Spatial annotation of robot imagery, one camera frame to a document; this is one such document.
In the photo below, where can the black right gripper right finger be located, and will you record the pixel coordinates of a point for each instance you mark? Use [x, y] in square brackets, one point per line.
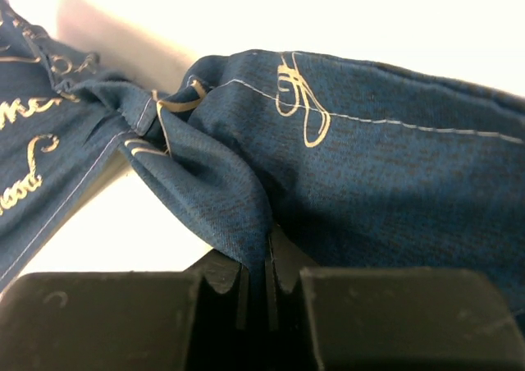
[384, 318]

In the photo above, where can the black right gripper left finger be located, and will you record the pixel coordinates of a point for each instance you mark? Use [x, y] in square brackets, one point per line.
[191, 320]

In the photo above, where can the blue embroidered pillowcase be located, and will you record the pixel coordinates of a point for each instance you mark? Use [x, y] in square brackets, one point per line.
[362, 164]

